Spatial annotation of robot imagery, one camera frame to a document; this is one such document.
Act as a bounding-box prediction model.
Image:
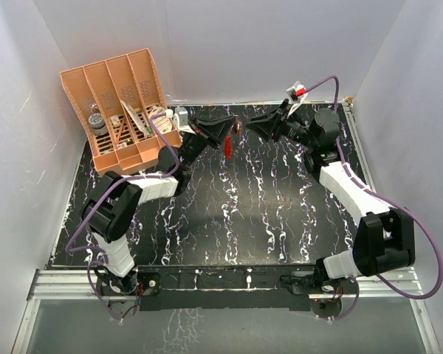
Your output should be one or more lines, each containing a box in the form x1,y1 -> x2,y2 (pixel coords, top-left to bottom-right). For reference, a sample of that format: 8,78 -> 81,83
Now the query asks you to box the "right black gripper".
246,100 -> 317,150

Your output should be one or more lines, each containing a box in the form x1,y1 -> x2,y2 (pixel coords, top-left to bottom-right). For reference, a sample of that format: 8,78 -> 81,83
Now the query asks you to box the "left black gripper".
180,117 -> 236,173

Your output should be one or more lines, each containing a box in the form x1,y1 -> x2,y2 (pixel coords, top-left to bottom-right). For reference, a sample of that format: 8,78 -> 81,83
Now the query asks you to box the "white labelled packet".
148,105 -> 174,134

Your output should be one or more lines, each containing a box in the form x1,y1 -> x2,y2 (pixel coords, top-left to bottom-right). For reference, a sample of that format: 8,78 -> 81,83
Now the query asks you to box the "peach desk organizer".
60,49 -> 182,176

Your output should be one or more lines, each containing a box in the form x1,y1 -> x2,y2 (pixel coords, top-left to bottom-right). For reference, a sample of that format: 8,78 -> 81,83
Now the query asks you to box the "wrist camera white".
165,107 -> 194,133
286,81 -> 308,117

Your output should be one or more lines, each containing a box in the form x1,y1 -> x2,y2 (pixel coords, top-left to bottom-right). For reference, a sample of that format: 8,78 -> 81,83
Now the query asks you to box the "red pencil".
115,117 -> 127,146

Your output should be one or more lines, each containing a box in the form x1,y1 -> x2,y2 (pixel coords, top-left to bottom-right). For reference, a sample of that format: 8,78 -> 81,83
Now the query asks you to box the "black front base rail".
135,265 -> 320,311

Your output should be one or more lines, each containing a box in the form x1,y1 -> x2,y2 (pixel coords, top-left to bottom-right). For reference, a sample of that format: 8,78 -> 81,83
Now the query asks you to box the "steel key holder red handle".
224,120 -> 242,159

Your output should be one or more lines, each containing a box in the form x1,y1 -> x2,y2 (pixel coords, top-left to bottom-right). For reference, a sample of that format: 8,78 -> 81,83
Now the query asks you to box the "small white eraser block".
110,115 -> 121,128

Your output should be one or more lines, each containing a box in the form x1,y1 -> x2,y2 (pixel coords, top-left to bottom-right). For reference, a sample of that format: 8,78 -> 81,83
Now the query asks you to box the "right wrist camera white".
286,81 -> 308,117

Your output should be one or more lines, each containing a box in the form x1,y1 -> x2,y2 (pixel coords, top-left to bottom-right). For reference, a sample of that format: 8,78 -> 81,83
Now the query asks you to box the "white paper card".
120,100 -> 150,139

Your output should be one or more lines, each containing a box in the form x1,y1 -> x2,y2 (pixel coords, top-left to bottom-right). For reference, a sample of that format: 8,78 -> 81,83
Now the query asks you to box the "small grey jar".
88,113 -> 108,136

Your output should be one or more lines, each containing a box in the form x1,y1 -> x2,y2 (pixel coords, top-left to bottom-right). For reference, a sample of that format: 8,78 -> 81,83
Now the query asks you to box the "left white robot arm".
79,115 -> 237,294

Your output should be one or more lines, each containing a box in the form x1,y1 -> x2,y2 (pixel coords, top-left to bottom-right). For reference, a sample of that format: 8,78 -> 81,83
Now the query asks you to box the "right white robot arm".
246,101 -> 416,293

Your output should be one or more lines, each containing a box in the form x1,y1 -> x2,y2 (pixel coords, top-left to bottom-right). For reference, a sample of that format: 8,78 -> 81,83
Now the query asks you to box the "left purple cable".
65,114 -> 180,321

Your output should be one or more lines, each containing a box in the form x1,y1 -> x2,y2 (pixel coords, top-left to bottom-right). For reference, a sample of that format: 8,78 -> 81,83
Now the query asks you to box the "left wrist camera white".
165,107 -> 194,133

